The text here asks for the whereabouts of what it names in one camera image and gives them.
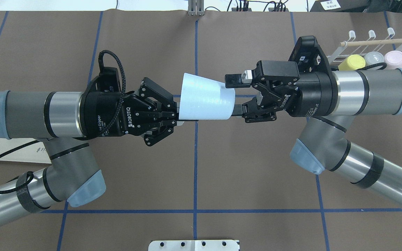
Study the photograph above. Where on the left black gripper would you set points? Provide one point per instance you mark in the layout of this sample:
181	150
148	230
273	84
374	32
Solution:
98	116

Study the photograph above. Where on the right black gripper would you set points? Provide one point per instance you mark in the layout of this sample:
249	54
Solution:
313	99

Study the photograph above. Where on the light blue cup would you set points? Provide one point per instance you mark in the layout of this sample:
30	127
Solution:
205	99

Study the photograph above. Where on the bright yellow cup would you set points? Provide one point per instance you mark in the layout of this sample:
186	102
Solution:
352	62

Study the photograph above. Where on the grey cup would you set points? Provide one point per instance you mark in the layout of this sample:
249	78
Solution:
373	58

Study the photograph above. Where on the pink cup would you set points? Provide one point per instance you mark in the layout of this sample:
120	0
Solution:
393	60

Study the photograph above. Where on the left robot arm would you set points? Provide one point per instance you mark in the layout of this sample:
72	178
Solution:
64	122

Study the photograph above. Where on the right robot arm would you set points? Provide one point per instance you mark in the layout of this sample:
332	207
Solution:
362	95

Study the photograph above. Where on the cream plastic tray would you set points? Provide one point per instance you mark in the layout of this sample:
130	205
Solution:
35	153

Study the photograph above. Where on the aluminium frame post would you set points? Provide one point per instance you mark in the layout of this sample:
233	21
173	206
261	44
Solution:
196	8

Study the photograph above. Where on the white wire cup rack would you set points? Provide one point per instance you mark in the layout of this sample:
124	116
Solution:
352	46

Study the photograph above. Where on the white pedestal column base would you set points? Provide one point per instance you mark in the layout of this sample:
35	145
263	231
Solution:
195	245

